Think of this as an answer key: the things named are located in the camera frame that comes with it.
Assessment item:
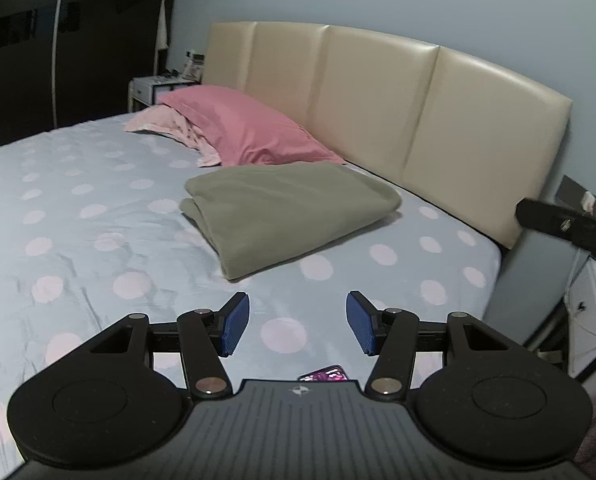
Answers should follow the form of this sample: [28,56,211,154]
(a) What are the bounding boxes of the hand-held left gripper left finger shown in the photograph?
[89,291,251,398]

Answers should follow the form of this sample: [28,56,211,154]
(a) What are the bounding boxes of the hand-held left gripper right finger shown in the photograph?
[346,290,511,400]

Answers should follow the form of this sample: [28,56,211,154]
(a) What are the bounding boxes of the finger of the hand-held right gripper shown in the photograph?
[516,198,576,242]

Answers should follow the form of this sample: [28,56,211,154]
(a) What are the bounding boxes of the olive fleece jacket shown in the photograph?
[179,162,403,282]

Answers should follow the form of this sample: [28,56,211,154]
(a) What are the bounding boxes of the smartphone with lit screen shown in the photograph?
[298,364,349,383]

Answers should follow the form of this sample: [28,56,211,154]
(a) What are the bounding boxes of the white bedside cabinet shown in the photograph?
[562,255,596,381]

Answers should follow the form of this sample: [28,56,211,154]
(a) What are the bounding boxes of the bed with polka-dot sheet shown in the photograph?
[0,110,503,480]

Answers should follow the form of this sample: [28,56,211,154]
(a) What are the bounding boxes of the pink pillow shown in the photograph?
[158,85,346,167]

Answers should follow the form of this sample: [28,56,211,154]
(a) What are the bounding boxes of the beige padded headboard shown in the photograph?
[203,21,573,250]

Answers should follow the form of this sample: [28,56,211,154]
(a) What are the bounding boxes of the light pink cloth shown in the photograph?
[124,104,223,167]

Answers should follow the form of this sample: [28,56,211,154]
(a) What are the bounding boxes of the white nightstand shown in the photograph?
[128,76,201,113]

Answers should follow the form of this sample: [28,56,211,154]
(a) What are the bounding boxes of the white printed box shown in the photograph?
[184,49,206,81]

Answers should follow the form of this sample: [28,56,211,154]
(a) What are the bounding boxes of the black wardrobe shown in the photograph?
[0,0,179,153]

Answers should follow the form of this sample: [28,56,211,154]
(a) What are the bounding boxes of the grey wall socket panel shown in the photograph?
[552,175,596,223]

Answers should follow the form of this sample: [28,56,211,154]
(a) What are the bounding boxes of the white cable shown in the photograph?
[565,250,596,342]

